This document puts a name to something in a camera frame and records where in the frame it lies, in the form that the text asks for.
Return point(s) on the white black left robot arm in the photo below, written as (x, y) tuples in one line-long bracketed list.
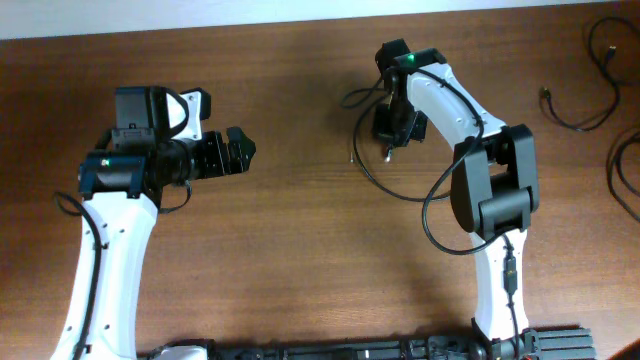
[(157, 141)]

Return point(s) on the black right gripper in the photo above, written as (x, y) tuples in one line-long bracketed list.
[(382, 129)]

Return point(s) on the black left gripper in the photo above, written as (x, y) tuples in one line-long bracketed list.
[(219, 163)]

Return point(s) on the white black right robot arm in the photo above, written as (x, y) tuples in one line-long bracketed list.
[(494, 179)]

